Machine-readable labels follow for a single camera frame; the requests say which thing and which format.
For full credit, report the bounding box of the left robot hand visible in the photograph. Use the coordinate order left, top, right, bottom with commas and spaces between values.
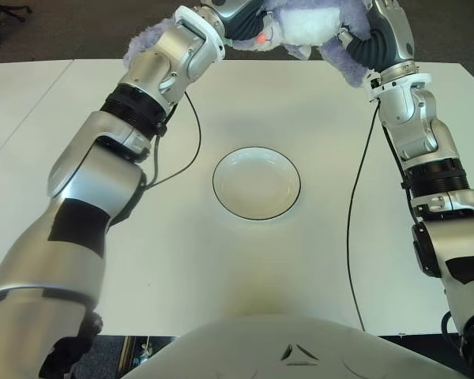
199, 0, 276, 43

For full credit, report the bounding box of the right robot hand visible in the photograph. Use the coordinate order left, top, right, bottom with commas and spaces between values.
337, 0, 416, 74

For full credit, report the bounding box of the purple plush bunny doll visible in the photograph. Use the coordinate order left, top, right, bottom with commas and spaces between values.
122, 0, 374, 88

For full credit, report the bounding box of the white plate black rim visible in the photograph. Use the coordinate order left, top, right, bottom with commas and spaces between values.
212, 146, 303, 221

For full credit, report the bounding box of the black office chair base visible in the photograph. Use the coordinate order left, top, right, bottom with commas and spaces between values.
0, 0, 33, 21

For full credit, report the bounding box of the grey robot torso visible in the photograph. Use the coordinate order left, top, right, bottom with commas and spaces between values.
122, 315, 474, 379

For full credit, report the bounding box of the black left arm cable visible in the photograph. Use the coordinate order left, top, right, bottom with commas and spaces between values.
118, 90, 202, 226

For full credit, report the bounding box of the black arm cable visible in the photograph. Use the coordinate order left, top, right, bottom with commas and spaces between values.
118, 90, 202, 226
346, 100, 382, 332

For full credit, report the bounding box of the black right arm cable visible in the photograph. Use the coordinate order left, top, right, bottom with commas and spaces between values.
346, 100, 382, 332

